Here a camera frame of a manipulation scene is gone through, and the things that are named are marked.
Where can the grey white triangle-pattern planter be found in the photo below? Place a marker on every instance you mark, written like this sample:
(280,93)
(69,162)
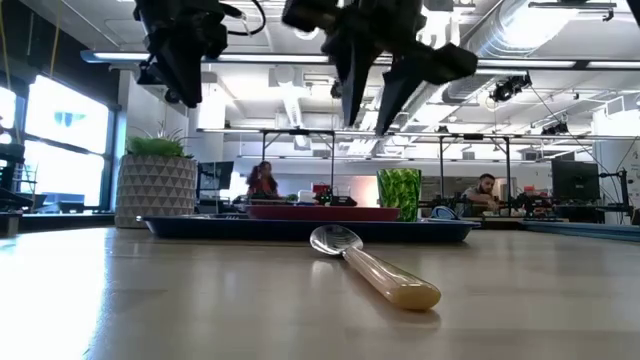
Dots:
(150,195)

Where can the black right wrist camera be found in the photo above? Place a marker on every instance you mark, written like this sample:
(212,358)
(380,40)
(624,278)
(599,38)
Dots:
(310,15)

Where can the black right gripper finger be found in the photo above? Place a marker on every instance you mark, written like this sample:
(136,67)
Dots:
(420,67)
(356,80)

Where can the black ceiling spotlight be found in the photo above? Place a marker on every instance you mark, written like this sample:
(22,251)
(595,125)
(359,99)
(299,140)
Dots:
(336,90)
(171,96)
(507,89)

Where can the large black-framed window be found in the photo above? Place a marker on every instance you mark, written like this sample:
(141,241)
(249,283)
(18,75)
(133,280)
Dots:
(65,120)

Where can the silver round ventilation duct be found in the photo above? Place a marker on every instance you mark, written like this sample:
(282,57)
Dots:
(505,35)

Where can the green patterned glass cup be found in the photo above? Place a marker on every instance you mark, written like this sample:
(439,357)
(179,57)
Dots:
(399,192)

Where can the white blue rounded object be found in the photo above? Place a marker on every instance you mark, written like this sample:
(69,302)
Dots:
(444,214)

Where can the black overhead light bar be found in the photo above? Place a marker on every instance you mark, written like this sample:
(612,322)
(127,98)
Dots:
(280,58)

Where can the black computer monitor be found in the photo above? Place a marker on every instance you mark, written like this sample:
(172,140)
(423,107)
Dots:
(215,175)
(575,180)

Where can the person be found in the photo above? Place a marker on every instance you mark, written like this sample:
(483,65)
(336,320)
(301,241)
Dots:
(262,185)
(480,192)

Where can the red box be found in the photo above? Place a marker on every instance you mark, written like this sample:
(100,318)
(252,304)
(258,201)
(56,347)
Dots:
(321,189)

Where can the black table edge rail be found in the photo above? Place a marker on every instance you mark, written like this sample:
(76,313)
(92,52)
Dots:
(60,222)

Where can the dark blue plastic tray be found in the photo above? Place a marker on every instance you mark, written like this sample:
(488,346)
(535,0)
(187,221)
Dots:
(300,231)

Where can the blue flat board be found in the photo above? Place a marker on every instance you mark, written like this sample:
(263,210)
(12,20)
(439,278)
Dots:
(590,231)

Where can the black metal frame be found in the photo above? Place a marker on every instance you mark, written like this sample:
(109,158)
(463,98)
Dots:
(441,165)
(263,160)

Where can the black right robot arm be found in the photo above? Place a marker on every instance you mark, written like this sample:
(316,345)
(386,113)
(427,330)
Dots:
(636,7)

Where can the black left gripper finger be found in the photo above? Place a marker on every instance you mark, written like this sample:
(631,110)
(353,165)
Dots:
(185,80)

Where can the green succulent plant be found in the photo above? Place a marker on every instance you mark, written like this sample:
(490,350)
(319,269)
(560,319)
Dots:
(155,146)

